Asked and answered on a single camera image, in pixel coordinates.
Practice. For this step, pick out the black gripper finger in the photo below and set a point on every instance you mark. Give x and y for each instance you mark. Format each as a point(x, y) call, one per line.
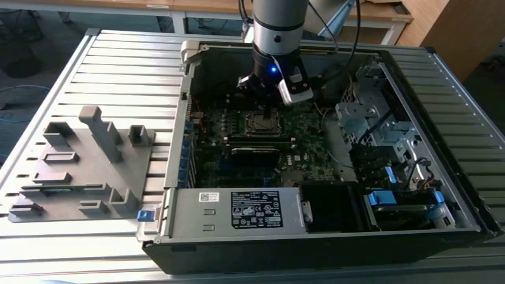
point(270, 112)

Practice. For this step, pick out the CPU with silver top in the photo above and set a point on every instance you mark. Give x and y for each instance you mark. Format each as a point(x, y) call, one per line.
point(259, 125)

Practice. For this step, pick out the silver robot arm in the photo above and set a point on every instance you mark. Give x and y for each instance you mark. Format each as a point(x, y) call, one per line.
point(278, 17)

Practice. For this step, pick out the green motherboard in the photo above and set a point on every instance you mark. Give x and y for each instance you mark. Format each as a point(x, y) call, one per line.
point(312, 142)

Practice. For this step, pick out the graphics card with black cooler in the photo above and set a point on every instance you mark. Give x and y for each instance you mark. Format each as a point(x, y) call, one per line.
point(255, 159)

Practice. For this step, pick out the silver metal drive cage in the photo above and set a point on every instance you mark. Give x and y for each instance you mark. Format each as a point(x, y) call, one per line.
point(355, 112)

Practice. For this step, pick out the finned chipset heat sink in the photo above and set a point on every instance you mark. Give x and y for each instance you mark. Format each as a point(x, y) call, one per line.
point(294, 177)

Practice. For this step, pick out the black disk bay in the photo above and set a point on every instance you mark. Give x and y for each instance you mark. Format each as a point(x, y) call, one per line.
point(371, 159)

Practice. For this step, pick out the wooden desk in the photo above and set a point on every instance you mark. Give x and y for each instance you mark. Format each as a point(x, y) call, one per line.
point(119, 6)
point(379, 14)

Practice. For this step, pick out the silver power supply unit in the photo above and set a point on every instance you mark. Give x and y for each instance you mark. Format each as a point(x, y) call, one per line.
point(190, 216)

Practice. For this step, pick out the blue case latch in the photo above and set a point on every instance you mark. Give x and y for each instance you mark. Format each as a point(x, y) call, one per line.
point(146, 215)

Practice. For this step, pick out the hard disk in blue carrier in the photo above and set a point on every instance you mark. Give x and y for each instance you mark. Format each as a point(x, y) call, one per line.
point(399, 213)

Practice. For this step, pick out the black PC case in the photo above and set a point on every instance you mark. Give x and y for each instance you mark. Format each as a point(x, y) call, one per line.
point(276, 254)

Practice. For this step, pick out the grey parts rack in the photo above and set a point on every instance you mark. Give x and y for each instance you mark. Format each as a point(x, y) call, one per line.
point(91, 177)

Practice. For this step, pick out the wooden cabinet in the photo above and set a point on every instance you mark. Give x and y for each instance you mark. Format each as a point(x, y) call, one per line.
point(466, 29)

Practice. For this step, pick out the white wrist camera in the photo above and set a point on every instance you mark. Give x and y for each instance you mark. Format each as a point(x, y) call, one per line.
point(296, 88)

